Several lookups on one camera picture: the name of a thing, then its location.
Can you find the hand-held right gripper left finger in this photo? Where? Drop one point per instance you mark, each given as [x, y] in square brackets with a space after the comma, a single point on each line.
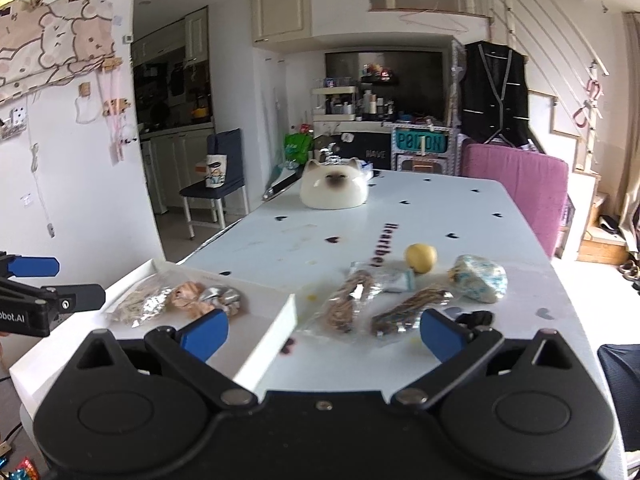
[207, 332]

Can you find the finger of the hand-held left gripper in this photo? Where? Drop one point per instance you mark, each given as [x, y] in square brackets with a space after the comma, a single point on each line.
[32, 266]
[75, 297]

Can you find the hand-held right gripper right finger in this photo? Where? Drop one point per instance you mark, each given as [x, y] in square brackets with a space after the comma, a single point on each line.
[440, 337]

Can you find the yellow soft ball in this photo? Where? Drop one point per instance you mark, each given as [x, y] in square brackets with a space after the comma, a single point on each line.
[420, 257]

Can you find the silver scrunchie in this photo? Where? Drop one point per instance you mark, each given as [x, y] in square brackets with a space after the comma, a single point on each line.
[222, 297]

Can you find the orange scrunchie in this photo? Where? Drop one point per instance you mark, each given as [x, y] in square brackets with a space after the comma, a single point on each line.
[185, 295]

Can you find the white shallow tray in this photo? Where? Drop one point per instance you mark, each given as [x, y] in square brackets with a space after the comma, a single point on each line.
[265, 305]

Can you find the small light blue packet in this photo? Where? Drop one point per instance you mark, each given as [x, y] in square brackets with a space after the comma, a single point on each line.
[400, 280]

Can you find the blue white patterned scrunchie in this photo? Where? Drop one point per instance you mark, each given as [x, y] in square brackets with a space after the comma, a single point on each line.
[480, 277]

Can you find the printed tote bag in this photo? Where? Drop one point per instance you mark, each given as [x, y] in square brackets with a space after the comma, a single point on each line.
[216, 172]

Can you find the black rod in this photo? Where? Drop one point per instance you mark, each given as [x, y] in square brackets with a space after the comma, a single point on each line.
[280, 185]

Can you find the purple cushioned chair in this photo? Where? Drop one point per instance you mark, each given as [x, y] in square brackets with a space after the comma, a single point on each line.
[515, 185]

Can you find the white perforated shelf unit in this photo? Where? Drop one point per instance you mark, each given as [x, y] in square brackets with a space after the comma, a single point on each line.
[425, 162]

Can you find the black office chair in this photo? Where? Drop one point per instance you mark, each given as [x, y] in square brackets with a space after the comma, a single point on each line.
[620, 375]

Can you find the blue tissue pack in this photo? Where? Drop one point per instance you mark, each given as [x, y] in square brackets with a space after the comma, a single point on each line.
[364, 170]

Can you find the white cat-shaped bowl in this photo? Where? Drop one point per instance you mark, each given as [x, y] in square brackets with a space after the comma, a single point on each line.
[332, 185]

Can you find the dark blue chair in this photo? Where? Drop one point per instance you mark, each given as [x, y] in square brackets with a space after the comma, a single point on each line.
[222, 145]

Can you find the teal sign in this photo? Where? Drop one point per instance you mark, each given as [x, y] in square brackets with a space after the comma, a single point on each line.
[420, 141]

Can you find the black chalkboard cabinet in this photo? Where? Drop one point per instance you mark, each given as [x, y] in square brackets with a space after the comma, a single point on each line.
[370, 147]

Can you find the green bag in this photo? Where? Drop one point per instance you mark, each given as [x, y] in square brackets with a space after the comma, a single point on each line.
[298, 147]

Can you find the silver metal ornament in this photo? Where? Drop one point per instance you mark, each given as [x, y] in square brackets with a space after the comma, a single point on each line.
[327, 152]

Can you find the black vest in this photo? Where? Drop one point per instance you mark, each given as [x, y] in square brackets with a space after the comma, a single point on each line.
[495, 90]

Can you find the white shelf organizer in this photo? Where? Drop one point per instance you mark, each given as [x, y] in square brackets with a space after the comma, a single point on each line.
[335, 102]

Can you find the black cosmetics rack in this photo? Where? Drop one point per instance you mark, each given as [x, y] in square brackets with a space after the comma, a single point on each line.
[380, 80]

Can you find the metal stair railing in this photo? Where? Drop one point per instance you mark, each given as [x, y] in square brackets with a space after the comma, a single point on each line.
[530, 5]

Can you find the bear print wall cloth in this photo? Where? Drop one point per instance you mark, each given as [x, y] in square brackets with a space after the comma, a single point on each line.
[45, 45]

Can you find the cream wall cabinet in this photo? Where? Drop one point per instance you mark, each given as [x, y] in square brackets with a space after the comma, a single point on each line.
[281, 9]

